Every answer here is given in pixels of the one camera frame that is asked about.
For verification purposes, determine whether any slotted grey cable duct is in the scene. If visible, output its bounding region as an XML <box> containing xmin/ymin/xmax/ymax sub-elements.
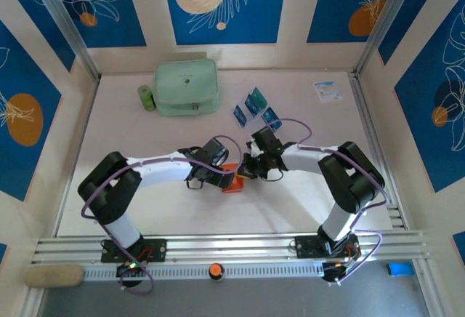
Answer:
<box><xmin>82</xmin><ymin>261</ymin><xmax>325</xmax><ymax>280</ymax></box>

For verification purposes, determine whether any orange card holder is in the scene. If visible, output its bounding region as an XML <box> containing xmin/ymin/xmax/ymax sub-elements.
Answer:
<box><xmin>220</xmin><ymin>163</ymin><xmax>246</xmax><ymax>195</ymax></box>

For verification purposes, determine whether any aluminium side rail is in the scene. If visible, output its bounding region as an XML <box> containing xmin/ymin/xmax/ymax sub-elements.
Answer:
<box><xmin>349</xmin><ymin>71</ymin><xmax>410</xmax><ymax>231</ymax></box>
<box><xmin>53</xmin><ymin>76</ymin><xmax>101</xmax><ymax>238</ymax></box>

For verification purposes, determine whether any clear acrylic card stand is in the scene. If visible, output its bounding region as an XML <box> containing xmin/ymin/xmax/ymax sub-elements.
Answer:
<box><xmin>232</xmin><ymin>86</ymin><xmax>284</xmax><ymax>140</ymax></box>

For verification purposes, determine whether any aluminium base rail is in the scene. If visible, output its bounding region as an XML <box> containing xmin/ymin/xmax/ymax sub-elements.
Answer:
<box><xmin>31</xmin><ymin>230</ymin><xmax>432</xmax><ymax>264</ymax></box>

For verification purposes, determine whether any beige foam block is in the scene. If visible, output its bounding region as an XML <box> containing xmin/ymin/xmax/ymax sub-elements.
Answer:
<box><xmin>24</xmin><ymin>264</ymin><xmax>85</xmax><ymax>289</ymax></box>

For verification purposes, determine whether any small blue block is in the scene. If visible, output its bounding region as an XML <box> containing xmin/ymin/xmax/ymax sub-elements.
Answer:
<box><xmin>387</xmin><ymin>261</ymin><xmax>415</xmax><ymax>278</ymax></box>

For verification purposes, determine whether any white and blue paper packet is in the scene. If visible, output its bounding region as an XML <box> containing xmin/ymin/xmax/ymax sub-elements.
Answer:
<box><xmin>312</xmin><ymin>80</ymin><xmax>343</xmax><ymax>103</ymax></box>

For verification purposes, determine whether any blue credit card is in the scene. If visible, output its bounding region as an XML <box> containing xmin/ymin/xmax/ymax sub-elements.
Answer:
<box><xmin>232</xmin><ymin>104</ymin><xmax>248</xmax><ymax>126</ymax></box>
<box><xmin>243</xmin><ymin>94</ymin><xmax>261</xmax><ymax>116</ymax></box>
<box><xmin>261</xmin><ymin>106</ymin><xmax>283</xmax><ymax>129</ymax></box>

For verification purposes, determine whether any black arm base electronics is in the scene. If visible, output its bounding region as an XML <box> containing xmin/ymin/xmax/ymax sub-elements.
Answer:
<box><xmin>321</xmin><ymin>260</ymin><xmax>352</xmax><ymax>286</ymax></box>
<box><xmin>115</xmin><ymin>260</ymin><xmax>147</xmax><ymax>289</ymax></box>

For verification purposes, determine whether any orange push button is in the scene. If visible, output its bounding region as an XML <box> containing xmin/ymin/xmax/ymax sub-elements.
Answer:
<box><xmin>207</xmin><ymin>262</ymin><xmax>227</xmax><ymax>283</ymax></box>

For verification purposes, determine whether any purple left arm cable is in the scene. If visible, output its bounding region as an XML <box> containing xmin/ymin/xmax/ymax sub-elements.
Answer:
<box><xmin>81</xmin><ymin>134</ymin><xmax>243</xmax><ymax>296</ymax></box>

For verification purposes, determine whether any aluminium frame post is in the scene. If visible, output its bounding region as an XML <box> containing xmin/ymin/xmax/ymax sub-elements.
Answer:
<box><xmin>352</xmin><ymin>0</ymin><xmax>424</xmax><ymax>78</ymax></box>
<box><xmin>25</xmin><ymin>0</ymin><xmax>102</xmax><ymax>82</ymax></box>

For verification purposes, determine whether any mint green zip pouch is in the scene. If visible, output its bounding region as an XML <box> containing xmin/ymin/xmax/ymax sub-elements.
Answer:
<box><xmin>154</xmin><ymin>58</ymin><xmax>221</xmax><ymax>117</ymax></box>

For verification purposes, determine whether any teal credit card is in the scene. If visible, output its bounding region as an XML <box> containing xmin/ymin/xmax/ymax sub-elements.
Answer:
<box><xmin>251</xmin><ymin>87</ymin><xmax>269</xmax><ymax>105</ymax></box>

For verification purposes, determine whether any green cylindrical roll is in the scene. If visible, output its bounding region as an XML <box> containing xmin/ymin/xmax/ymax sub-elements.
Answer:
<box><xmin>137</xmin><ymin>84</ymin><xmax>157</xmax><ymax>112</ymax></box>

